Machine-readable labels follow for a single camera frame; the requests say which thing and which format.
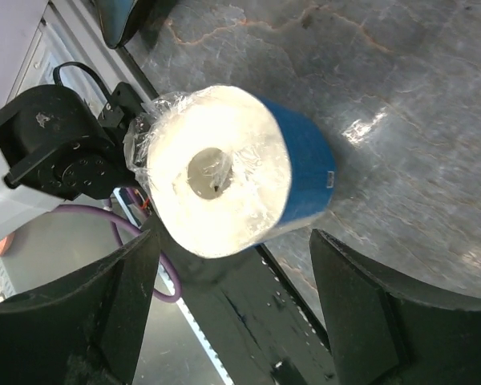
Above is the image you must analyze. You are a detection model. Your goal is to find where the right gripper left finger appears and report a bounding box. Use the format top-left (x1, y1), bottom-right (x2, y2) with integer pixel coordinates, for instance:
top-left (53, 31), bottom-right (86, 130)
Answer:
top-left (0, 231), bottom-right (161, 384)

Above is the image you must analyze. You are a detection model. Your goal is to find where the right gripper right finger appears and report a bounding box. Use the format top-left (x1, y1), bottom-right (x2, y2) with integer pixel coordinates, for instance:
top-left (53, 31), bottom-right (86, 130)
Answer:
top-left (309, 229), bottom-right (481, 384)

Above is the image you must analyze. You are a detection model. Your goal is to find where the blue roll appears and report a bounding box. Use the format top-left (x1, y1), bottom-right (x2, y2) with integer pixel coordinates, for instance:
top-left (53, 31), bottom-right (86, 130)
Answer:
top-left (124, 85), bottom-right (336, 259)

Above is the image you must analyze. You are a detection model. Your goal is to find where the blue star shaped dish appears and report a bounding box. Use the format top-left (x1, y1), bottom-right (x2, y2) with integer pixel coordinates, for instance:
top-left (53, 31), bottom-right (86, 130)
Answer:
top-left (91, 0), bottom-right (160, 50)

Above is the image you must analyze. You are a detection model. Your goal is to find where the aluminium frame rail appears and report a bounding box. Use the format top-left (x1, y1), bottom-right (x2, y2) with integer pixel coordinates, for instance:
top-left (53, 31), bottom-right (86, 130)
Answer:
top-left (7, 0), bottom-right (161, 113)

